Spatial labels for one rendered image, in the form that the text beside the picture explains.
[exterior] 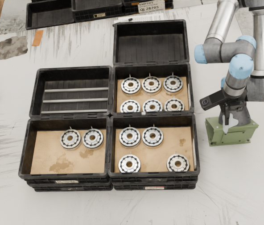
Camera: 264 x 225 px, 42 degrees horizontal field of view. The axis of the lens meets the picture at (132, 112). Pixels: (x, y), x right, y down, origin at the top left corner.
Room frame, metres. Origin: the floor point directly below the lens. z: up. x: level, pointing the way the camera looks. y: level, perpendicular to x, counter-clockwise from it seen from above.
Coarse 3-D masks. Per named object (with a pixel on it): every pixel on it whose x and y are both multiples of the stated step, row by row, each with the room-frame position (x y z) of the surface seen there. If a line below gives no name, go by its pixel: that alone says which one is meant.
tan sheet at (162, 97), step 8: (120, 80) 1.09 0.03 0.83; (160, 80) 1.04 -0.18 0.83; (184, 80) 1.02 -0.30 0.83; (120, 88) 1.03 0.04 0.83; (184, 88) 0.97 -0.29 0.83; (120, 96) 0.98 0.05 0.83; (128, 96) 0.98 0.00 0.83; (136, 96) 0.97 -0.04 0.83; (144, 96) 0.96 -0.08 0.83; (152, 96) 0.95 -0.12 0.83; (160, 96) 0.94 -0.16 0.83; (168, 96) 0.94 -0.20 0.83; (176, 96) 0.93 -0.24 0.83; (184, 96) 0.92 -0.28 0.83; (120, 104) 0.93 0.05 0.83; (184, 104) 0.87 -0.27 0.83
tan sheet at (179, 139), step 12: (168, 132) 0.73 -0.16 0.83; (180, 132) 0.72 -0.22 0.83; (120, 144) 0.71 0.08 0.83; (168, 144) 0.67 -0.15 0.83; (180, 144) 0.66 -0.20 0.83; (120, 156) 0.65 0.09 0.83; (144, 156) 0.63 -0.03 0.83; (156, 156) 0.62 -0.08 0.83; (168, 156) 0.61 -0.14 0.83; (192, 156) 0.59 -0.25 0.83; (144, 168) 0.57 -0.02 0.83; (156, 168) 0.56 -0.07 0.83; (192, 168) 0.53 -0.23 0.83
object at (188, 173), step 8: (112, 120) 0.79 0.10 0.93; (192, 120) 0.73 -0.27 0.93; (112, 128) 0.75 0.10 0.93; (112, 176) 0.52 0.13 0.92; (120, 176) 0.52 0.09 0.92; (128, 176) 0.51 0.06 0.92; (136, 176) 0.51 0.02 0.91; (144, 176) 0.50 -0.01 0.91; (152, 176) 0.50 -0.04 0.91; (160, 176) 0.49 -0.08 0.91; (168, 176) 0.49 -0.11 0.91
